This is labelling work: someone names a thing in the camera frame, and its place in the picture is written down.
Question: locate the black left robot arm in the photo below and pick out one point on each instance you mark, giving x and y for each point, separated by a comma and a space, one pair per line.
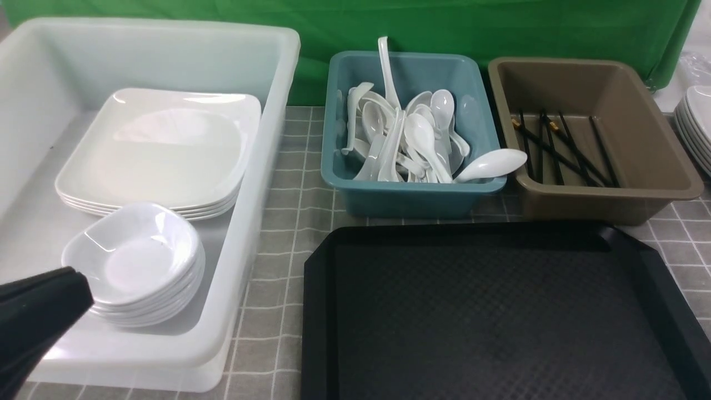
35, 313

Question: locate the pile of white spoons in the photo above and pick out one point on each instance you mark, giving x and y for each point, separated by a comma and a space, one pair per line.
416, 144

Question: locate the upright white spoon in bin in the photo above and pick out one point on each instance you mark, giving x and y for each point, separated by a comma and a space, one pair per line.
390, 92

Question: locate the teal plastic spoon bin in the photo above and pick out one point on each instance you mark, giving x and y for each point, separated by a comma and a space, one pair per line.
413, 73

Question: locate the white spoon over bin edge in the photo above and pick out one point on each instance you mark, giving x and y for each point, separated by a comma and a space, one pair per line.
492, 164

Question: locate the white plates stack in tub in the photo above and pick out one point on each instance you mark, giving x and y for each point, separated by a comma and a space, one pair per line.
185, 151

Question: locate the grey checked tablecloth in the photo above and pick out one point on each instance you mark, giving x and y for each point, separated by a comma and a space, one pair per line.
262, 359

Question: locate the black chopsticks in brown bin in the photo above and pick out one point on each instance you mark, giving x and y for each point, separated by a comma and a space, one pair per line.
554, 144

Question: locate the large white plastic tub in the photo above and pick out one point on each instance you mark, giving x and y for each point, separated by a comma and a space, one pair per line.
56, 73

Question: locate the black plastic serving tray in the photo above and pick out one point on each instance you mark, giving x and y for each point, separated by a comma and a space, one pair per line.
524, 310

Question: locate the stack of bowls in tub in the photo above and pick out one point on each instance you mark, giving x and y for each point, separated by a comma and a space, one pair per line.
143, 263

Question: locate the brown plastic chopstick bin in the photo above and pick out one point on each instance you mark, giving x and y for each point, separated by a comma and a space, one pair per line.
653, 168

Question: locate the green backdrop cloth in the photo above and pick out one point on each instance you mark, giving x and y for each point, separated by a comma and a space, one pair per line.
646, 35

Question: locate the stack of white plates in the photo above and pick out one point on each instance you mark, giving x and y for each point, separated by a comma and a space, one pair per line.
692, 119

